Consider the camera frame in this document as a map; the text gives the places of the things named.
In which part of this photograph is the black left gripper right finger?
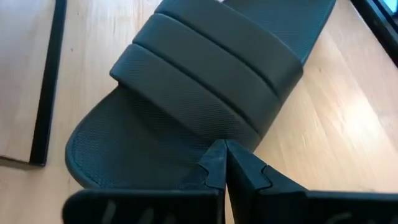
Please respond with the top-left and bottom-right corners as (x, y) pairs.
(226, 139), (398, 224)

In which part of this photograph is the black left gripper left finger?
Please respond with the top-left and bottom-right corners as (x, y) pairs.
(61, 139), (228, 224)

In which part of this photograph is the black slide sandal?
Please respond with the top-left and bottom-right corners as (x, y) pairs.
(64, 0), (337, 190)

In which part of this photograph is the black aluminium table frame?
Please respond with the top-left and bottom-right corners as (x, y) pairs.
(351, 0), (398, 68)

